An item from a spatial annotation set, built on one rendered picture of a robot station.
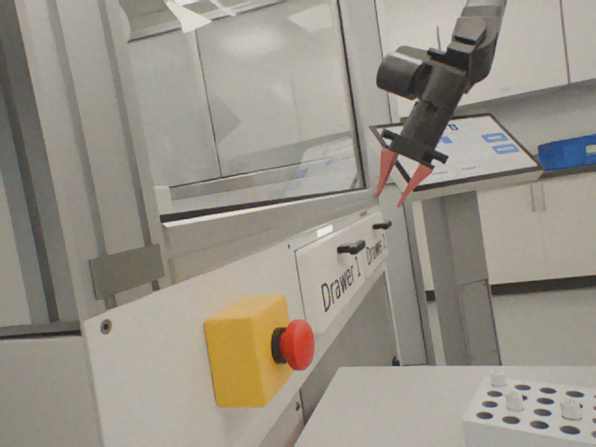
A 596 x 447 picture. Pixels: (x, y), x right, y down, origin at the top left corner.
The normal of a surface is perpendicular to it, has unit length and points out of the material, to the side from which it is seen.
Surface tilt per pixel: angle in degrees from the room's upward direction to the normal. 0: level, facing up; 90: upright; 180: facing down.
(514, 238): 90
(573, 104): 90
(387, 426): 0
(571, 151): 90
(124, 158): 90
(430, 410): 0
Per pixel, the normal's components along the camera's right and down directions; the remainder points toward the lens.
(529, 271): -0.21, 0.08
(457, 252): 0.36, 0.00
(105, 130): 0.93, -0.13
